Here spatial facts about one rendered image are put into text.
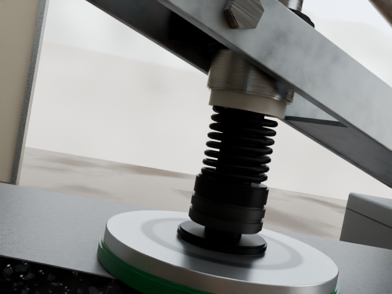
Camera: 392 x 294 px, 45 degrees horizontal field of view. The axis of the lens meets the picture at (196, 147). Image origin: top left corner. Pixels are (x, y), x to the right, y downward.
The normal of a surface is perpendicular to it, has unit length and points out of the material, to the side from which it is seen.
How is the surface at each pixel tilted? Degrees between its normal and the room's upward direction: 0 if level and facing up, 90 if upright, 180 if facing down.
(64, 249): 0
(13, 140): 90
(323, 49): 90
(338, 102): 90
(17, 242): 0
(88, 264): 0
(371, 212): 90
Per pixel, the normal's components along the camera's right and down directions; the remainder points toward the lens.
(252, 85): -0.06, 0.04
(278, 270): 0.18, -0.98
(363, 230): -0.97, -0.17
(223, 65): -0.73, -0.10
